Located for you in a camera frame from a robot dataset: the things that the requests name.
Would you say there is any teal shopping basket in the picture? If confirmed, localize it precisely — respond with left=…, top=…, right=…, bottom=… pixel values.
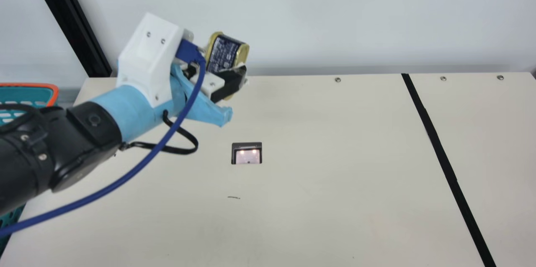
left=0, top=83, right=59, bottom=255

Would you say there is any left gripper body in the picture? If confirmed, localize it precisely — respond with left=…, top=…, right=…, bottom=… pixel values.
left=86, top=63, right=233, bottom=142

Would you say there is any gold can with dark label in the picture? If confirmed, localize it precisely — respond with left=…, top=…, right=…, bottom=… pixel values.
left=205, top=31, right=250, bottom=101

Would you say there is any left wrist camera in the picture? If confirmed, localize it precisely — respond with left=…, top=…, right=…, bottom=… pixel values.
left=116, top=12, right=195, bottom=108

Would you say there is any black post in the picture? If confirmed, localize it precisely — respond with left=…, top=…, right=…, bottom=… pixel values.
left=25, top=0, right=113, bottom=78

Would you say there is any black strip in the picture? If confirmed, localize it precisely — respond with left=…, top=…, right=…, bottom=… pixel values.
left=401, top=73, right=497, bottom=267

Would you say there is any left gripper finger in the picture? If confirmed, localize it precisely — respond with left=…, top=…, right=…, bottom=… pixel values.
left=191, top=65, right=248, bottom=103

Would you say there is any black cable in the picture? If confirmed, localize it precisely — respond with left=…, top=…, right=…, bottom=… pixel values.
left=121, top=110, right=198, bottom=154

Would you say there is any blue cable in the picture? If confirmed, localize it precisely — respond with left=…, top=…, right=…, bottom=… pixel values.
left=0, top=39, right=207, bottom=236

